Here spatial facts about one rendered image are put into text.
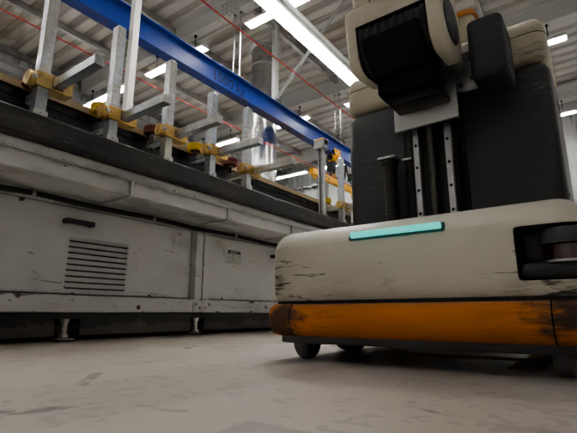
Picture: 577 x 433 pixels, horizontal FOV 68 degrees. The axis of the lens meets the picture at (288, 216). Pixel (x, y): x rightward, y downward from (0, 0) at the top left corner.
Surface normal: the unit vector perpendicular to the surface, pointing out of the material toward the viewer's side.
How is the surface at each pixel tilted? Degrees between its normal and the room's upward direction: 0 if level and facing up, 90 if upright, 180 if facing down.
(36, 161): 90
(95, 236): 90
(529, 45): 90
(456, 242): 90
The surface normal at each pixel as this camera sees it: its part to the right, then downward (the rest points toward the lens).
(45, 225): 0.81, -0.12
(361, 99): -0.60, -0.18
